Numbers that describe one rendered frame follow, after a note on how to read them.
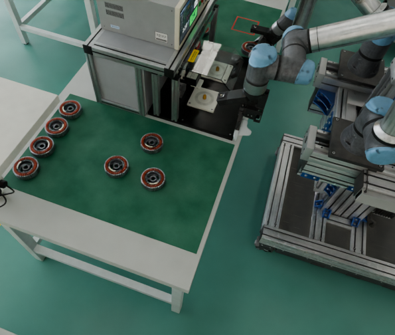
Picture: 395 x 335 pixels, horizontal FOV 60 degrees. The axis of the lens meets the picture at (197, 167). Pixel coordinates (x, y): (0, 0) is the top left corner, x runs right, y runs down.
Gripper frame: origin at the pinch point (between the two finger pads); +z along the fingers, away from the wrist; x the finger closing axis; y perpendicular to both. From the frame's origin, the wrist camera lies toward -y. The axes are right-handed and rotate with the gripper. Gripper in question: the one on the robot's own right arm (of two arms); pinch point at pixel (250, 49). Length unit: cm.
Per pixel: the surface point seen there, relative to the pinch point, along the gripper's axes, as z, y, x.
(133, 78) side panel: 7, -47, -67
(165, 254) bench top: 7, 2, -134
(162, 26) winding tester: -18, -50, -54
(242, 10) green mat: 13, -11, 48
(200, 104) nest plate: 10, -11, -51
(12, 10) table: 140, -157, 30
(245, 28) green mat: 10.0, -5.1, 28.9
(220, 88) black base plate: 8.1, -5.3, -34.1
